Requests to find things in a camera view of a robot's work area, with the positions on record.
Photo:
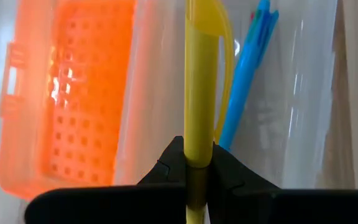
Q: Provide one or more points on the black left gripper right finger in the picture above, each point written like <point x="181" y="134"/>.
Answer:
<point x="291" y="208"/>

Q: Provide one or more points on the blue pen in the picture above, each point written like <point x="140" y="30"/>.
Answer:
<point x="244" y="77"/>

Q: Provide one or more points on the yellow highlighter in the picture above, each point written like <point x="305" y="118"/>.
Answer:
<point x="199" y="93"/>

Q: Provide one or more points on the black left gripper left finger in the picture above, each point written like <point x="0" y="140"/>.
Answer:
<point x="120" y="205"/>

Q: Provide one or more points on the clear box with orange lid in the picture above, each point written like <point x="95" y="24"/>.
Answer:
<point x="82" y="93"/>

